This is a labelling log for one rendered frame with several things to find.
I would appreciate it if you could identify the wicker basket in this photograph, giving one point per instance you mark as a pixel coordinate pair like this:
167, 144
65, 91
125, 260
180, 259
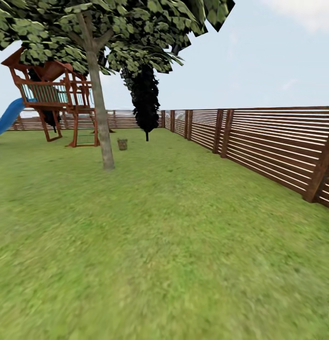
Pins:
122, 144

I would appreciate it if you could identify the tree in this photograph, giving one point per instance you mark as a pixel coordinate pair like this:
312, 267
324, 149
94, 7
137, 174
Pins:
49, 118
146, 101
128, 81
135, 31

